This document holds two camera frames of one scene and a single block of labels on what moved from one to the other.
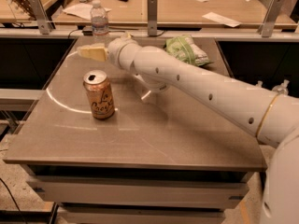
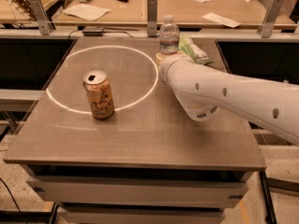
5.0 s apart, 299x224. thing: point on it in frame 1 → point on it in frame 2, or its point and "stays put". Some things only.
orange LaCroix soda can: [98, 90] stays put
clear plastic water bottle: [99, 24] → [169, 36]
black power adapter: [88, 31] stays put
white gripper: [114, 51] → [170, 61]
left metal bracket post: [44, 23] stays put
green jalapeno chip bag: [184, 47] stays put
